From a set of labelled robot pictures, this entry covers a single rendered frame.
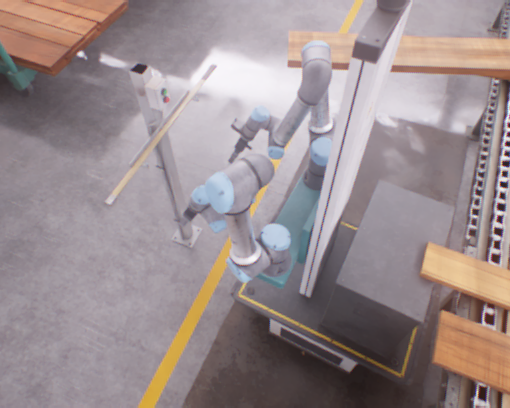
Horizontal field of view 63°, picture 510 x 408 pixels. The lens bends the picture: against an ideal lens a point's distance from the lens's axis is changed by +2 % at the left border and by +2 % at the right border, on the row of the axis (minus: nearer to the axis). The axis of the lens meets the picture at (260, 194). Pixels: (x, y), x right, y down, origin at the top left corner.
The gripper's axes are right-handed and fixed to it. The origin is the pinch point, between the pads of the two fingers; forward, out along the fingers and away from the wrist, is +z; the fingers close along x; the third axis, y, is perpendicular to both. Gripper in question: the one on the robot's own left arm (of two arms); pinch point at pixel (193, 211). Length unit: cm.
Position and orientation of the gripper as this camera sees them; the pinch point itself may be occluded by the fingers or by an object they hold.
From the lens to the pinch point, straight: 190.7
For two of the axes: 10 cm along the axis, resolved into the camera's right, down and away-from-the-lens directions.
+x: -5.6, 7.4, -3.7
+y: -7.8, -6.2, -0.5
